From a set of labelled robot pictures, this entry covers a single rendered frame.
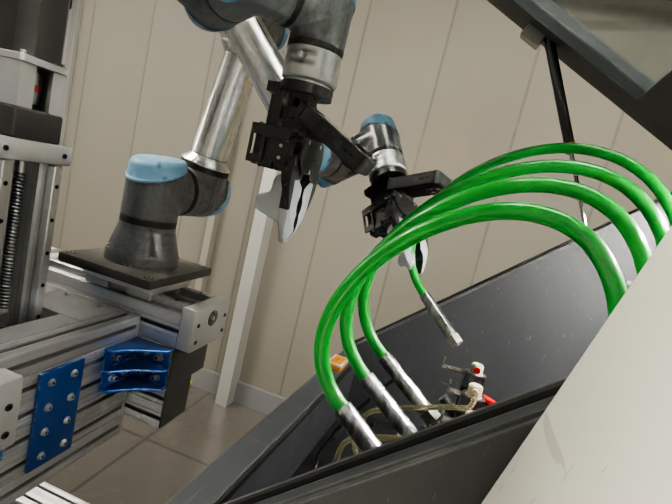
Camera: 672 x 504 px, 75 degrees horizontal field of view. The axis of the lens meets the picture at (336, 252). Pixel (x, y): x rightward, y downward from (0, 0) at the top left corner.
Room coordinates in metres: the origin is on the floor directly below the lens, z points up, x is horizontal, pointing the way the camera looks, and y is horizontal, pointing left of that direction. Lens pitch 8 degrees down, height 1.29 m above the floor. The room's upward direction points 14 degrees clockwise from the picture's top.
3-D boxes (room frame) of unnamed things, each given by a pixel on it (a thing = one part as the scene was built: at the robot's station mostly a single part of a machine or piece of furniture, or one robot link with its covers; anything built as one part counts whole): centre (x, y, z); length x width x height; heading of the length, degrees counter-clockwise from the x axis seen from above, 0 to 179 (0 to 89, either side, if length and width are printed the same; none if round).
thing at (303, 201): (0.63, 0.09, 1.25); 0.06 x 0.03 x 0.09; 72
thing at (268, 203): (0.60, 0.10, 1.25); 0.06 x 0.03 x 0.09; 72
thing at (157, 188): (0.95, 0.41, 1.20); 0.13 x 0.12 x 0.14; 160
